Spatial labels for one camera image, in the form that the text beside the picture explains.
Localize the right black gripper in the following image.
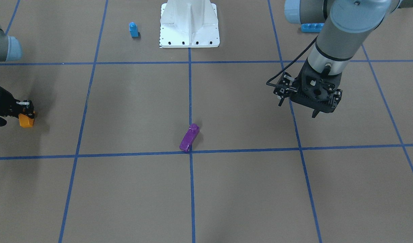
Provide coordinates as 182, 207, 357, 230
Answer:
0, 87, 35, 127

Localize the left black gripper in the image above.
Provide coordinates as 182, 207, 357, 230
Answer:
278, 61, 342, 118

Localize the orange trapezoid block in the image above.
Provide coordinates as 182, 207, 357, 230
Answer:
18, 114, 34, 128

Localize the purple trapezoid block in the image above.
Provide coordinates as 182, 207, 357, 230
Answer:
179, 123, 200, 153

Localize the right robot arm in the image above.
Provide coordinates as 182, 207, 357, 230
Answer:
0, 25, 35, 128

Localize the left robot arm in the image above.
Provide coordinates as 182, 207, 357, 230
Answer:
273, 0, 413, 118

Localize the long blue brick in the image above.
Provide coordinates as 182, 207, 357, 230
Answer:
301, 23, 324, 33

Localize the small blue block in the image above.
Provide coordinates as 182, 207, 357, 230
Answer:
129, 22, 139, 37

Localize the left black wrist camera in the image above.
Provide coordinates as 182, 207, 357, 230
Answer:
273, 72, 299, 100

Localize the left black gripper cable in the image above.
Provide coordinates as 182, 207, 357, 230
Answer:
266, 35, 318, 87

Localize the white pedestal column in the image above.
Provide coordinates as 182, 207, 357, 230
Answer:
160, 0, 218, 34

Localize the white pedestal base plate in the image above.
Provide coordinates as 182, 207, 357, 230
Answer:
159, 0, 220, 48

